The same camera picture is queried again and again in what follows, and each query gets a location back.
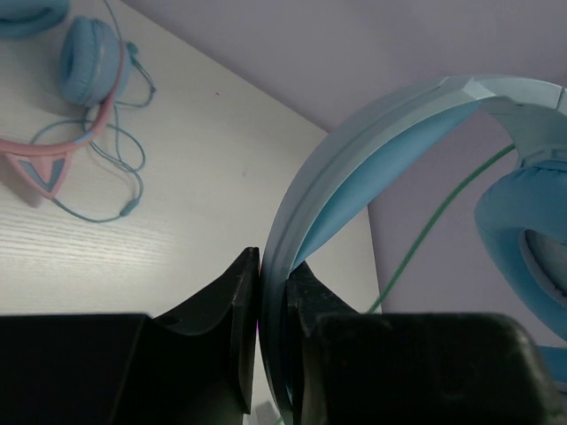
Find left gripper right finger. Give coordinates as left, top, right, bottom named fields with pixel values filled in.
left=285, top=261, right=354, bottom=424

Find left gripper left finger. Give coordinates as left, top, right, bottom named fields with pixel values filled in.
left=152, top=245, right=260, bottom=416

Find green headphone cable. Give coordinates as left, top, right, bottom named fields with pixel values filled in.
left=272, top=143, right=517, bottom=425

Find light blue headphones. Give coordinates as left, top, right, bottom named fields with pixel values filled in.
left=259, top=74, right=566, bottom=423

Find pink cat-ear headphones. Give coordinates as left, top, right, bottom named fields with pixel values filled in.
left=1, top=1, right=130, bottom=199

